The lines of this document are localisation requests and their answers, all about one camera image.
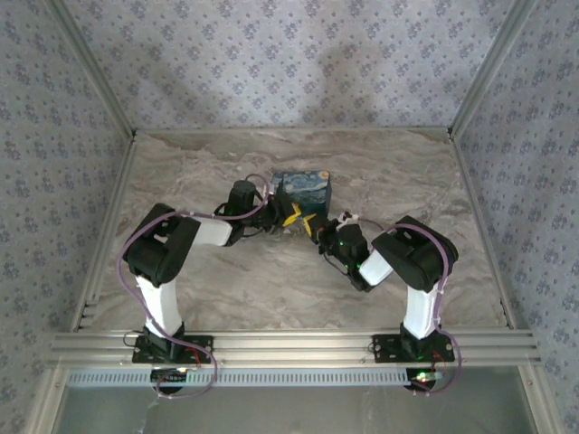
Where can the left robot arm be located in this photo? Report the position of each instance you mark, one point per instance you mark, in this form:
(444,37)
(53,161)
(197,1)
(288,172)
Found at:
(160,307)

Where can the starry night print box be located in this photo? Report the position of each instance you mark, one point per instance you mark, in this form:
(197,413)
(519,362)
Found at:
(307,190)

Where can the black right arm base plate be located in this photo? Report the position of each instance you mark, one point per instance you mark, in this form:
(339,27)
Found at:
(384,350)

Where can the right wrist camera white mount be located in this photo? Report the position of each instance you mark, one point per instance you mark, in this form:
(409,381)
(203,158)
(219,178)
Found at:
(350,218)

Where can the aluminium corner post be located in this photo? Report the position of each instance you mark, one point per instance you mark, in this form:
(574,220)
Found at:
(488,68)
(96,68)

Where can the aluminium table side rail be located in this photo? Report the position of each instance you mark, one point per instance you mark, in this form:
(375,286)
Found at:
(483,226)
(108,226)

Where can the wide aluminium mounting rail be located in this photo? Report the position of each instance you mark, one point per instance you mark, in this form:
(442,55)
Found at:
(289,348)

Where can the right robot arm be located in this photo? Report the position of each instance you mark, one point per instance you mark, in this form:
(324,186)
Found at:
(420,312)

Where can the aluminium table back rail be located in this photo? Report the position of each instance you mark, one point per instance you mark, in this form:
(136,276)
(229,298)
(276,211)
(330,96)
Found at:
(294,130)

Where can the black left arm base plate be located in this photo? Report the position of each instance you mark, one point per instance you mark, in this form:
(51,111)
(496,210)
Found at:
(203,348)

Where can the aluminium frame leg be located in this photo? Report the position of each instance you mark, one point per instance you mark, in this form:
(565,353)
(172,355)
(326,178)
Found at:
(45,402)
(536,402)

